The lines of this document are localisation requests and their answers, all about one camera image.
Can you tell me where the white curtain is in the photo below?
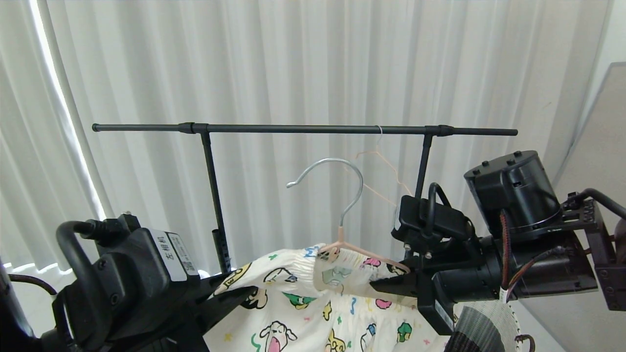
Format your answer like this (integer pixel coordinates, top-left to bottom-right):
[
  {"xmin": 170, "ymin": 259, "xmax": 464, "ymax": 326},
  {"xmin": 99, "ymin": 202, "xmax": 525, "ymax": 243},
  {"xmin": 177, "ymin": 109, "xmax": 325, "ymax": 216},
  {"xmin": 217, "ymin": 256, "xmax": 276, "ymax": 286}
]
[{"xmin": 0, "ymin": 0, "xmax": 613, "ymax": 275}]

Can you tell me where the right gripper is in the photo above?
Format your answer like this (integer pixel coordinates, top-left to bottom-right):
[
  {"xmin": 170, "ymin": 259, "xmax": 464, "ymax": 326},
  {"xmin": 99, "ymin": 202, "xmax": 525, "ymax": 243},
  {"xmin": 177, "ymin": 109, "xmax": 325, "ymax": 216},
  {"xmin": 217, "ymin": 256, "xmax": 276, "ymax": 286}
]
[{"xmin": 416, "ymin": 256, "xmax": 505, "ymax": 336}]

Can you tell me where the pink clothes hanger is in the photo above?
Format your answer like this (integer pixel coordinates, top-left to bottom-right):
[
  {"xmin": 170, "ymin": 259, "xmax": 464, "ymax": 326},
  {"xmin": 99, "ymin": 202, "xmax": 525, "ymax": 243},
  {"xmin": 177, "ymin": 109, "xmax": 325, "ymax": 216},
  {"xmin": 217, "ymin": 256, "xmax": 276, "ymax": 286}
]
[
  {"xmin": 344, "ymin": 126, "xmax": 416, "ymax": 208},
  {"xmin": 286, "ymin": 157, "xmax": 412, "ymax": 275}
]

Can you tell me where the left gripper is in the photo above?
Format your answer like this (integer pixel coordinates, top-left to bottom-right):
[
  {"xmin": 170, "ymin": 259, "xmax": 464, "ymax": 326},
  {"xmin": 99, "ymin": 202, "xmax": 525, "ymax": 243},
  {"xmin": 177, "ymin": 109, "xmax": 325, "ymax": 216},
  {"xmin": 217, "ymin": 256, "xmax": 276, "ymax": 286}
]
[{"xmin": 117, "ymin": 273, "xmax": 231, "ymax": 352}]

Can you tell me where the white laundry basket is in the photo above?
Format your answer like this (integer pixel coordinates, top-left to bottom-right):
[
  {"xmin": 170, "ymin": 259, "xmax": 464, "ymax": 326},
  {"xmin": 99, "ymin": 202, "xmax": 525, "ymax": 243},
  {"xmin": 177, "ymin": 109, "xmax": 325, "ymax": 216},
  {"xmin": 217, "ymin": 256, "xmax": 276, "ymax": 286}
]
[{"xmin": 445, "ymin": 301, "xmax": 537, "ymax": 352}]

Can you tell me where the black clothes rack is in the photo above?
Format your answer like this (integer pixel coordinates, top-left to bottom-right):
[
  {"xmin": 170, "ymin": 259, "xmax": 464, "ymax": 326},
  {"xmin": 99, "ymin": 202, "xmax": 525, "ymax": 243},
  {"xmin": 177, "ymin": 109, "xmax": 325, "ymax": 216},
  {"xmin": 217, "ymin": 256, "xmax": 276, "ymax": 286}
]
[{"xmin": 92, "ymin": 122, "xmax": 518, "ymax": 274}]

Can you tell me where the cream printed garment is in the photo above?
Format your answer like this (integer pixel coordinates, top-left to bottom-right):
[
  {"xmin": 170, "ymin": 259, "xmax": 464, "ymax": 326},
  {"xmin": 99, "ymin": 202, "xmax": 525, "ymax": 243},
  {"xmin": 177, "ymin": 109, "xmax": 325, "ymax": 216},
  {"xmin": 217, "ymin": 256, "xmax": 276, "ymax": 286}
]
[{"xmin": 203, "ymin": 243, "xmax": 448, "ymax": 352}]

